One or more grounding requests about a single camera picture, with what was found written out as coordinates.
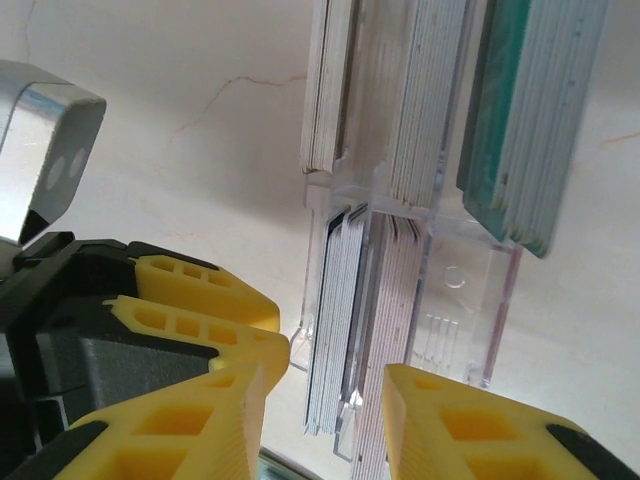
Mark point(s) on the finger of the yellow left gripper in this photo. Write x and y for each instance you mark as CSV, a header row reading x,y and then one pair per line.
x,y
150,370
225,295

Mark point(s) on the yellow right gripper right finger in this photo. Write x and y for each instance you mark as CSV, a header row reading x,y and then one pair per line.
x,y
450,440

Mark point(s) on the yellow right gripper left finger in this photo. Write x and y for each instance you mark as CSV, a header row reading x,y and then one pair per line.
x,y
200,430

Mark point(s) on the clear acrylic card display stand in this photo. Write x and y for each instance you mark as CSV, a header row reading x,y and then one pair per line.
x,y
465,310

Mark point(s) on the white card stack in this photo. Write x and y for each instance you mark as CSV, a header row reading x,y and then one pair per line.
x,y
395,300

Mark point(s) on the cream card stack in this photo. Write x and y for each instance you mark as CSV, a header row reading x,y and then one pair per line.
x,y
325,90

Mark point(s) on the teal card stack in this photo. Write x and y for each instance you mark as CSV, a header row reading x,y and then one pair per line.
x,y
540,125

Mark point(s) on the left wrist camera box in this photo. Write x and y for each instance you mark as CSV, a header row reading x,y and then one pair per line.
x,y
50,150

